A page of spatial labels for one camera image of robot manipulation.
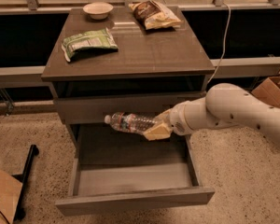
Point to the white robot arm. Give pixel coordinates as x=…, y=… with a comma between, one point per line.
x=224, y=105

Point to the grey drawer cabinet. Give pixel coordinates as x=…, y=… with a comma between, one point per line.
x=158, y=61

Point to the cardboard box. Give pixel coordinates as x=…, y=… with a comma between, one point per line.
x=268, y=91
x=10, y=189

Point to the cardboard box right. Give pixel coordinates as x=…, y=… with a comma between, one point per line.
x=268, y=91

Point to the black stand leg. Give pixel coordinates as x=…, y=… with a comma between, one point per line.
x=23, y=178

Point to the green snack bag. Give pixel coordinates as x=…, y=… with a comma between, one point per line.
x=99, y=39

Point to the white bowl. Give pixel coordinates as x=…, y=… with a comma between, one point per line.
x=98, y=10

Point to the cardboard box left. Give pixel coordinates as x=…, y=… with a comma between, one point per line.
x=10, y=189

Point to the brown yellow chip bag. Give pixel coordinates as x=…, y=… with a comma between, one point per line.
x=154, y=15

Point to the closed grey top drawer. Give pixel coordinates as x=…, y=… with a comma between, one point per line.
x=94, y=109

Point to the clear plastic water bottle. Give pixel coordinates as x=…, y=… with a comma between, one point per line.
x=130, y=122

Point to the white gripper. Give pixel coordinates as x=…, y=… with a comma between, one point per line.
x=178, y=118

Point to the metal window railing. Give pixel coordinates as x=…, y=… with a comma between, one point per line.
x=21, y=73

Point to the open grey middle drawer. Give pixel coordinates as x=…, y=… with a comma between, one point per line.
x=117, y=172

